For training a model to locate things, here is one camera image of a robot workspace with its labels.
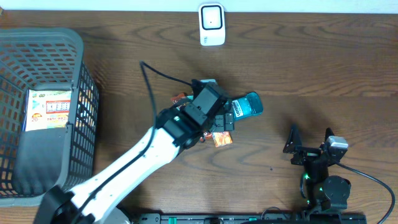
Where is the orange chocolate bar wrapper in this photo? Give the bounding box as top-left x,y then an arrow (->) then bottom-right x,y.
170,93 -> 213,143

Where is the small orange tissue pack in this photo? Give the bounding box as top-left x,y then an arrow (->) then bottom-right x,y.
212,131 -> 233,147

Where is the cream wet wipes pack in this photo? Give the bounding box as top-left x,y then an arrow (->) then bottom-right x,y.
23,90 -> 72,131

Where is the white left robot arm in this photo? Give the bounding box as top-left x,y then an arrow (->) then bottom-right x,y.
34,80 -> 231,223

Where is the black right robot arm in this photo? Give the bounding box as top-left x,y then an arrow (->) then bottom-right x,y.
283,125 -> 351,214

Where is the white barcode scanner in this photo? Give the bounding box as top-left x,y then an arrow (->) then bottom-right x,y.
198,3 -> 226,46

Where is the blue mouthwash bottle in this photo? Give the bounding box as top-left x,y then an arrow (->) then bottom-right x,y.
224,92 -> 264,121

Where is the grey plastic basket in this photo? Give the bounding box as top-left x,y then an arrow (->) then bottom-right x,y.
1,28 -> 100,207

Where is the black right camera cable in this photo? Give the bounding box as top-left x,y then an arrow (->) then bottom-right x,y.
334,161 -> 396,224

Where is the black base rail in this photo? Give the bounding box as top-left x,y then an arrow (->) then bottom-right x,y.
131,210 -> 367,224

